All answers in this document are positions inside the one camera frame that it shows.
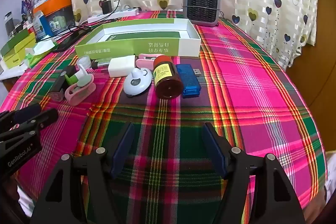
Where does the lime green box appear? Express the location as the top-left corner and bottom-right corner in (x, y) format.
(4, 32), (37, 69)

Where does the black rectangular device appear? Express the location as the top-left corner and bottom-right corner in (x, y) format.
(49, 65), (76, 101)

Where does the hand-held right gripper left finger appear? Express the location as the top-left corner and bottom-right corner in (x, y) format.
(30, 122), (135, 224)

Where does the pink clip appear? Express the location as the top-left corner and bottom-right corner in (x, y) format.
(64, 74), (97, 106)
(135, 53), (158, 68)

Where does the white panda-shaped device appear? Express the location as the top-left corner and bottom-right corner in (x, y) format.
(123, 68), (153, 97)

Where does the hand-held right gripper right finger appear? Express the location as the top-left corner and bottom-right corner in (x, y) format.
(203, 122), (306, 224)

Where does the small clear jar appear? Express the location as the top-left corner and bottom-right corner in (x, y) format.
(77, 55), (91, 69)

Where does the white power strip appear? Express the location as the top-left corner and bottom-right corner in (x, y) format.
(87, 7), (139, 24)

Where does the blue translucent usb device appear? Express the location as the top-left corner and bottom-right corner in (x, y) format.
(175, 63), (203, 98)

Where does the brown medicine bottle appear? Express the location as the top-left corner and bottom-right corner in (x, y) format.
(153, 55), (184, 99)

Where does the blue carton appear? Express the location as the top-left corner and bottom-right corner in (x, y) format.
(34, 11), (54, 37)

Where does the green and white suction hook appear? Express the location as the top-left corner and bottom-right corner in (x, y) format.
(66, 64), (91, 88)

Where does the green and white cardboard box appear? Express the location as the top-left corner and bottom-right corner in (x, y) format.
(75, 18), (202, 58)

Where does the orange and black round box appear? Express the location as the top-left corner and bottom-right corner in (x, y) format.
(33, 0), (75, 30)

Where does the pink plaid tablecloth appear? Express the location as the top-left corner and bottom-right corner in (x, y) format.
(0, 10), (327, 224)

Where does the dark green box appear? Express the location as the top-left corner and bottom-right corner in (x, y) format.
(0, 28), (29, 56)

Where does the white side table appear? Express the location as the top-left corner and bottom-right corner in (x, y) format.
(0, 56), (27, 80)

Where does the white usb charger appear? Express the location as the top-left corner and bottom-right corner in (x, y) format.
(108, 55), (136, 78)

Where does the black power adapter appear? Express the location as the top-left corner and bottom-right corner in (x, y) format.
(101, 0), (112, 14)

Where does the glass jar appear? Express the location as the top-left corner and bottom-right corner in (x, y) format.
(4, 12), (17, 37)

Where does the grey fan heater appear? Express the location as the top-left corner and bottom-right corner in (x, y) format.
(182, 0), (220, 27)

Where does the black phone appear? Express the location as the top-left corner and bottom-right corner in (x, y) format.
(56, 30), (87, 51)

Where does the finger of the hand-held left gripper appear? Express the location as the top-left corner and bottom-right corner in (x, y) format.
(0, 109), (59, 146)
(0, 104), (42, 125)

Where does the black cable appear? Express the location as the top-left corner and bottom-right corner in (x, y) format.
(52, 0), (121, 43)

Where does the green and white tissue pack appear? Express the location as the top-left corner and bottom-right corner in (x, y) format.
(25, 35), (59, 68)

